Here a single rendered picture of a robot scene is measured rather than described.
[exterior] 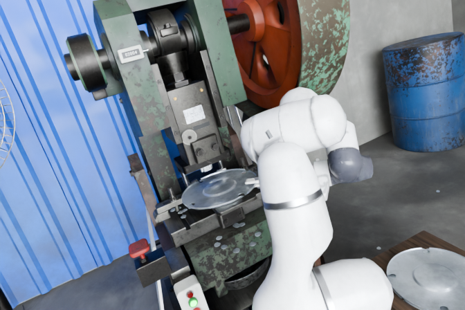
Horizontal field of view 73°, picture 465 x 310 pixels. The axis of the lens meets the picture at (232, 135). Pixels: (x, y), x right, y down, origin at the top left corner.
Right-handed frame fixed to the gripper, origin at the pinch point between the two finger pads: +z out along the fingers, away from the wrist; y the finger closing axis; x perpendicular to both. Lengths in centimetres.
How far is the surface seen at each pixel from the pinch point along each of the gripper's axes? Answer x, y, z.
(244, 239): 8.8, -17.3, 6.9
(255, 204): -5.0, -11.8, 3.9
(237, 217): 3.0, -11.7, 9.4
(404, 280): 4, -42, -43
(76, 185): -58, -13, 138
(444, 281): 6, -42, -55
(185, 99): -3.0, 33.9, 17.8
